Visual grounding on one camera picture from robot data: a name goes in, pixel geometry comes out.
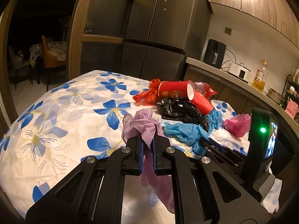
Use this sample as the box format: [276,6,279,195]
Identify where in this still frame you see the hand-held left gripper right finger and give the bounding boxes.
[153,135,272,224]

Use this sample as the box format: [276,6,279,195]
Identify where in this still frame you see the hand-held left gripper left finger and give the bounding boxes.
[25,136,144,224]

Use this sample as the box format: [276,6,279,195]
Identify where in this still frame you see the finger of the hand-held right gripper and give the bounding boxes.
[198,137,234,156]

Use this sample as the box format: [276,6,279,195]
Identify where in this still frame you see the purple plastic bag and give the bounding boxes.
[121,108,174,214]

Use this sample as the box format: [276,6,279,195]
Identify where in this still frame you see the red printed paper cup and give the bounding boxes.
[157,80,195,101]

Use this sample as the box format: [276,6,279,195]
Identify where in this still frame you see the pink plastic bag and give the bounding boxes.
[222,113,252,138]

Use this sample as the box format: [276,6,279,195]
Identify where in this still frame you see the blue plastic glove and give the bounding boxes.
[162,110,222,155]

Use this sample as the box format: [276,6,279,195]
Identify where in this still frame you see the plain red paper cup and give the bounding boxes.
[191,91,215,116]

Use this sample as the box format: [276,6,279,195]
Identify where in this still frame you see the black plastic bag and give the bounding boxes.
[158,99,209,131]

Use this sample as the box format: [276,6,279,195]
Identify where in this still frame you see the pink box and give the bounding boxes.
[285,98,299,117]

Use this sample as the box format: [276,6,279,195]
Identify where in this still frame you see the steel pot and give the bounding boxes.
[267,87,284,104]

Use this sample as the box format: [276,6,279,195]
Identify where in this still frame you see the red and white plastic bag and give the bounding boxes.
[193,82,217,98]

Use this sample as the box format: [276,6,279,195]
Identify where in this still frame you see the kitchen counter with wooden cabinets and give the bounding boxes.
[183,57,299,145]

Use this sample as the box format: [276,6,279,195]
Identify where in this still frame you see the cooking oil bottle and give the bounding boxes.
[252,60,269,91]

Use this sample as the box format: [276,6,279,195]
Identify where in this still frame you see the black dish rack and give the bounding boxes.
[281,69,299,109]

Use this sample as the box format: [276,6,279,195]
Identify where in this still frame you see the white rice cooker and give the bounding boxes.
[228,61,253,81]

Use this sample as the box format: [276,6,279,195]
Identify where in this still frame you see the blue floral tablecloth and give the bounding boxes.
[0,70,281,220]

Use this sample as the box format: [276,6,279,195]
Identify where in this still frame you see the black air fryer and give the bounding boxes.
[203,39,226,69]

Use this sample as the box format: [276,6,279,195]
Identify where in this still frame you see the grey refrigerator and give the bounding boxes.
[119,0,212,84]

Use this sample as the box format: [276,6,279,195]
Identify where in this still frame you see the orange chair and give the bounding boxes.
[41,35,67,91]

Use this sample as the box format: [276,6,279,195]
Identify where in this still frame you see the dining table with dotted cloth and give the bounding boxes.
[29,41,68,67]

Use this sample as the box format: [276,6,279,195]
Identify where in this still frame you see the wooden glass door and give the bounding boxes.
[68,0,141,80]

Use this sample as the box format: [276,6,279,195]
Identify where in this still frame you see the grey chair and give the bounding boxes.
[9,45,33,84]

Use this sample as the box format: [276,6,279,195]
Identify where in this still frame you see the wooden wall cabinets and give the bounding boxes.
[208,0,299,49]

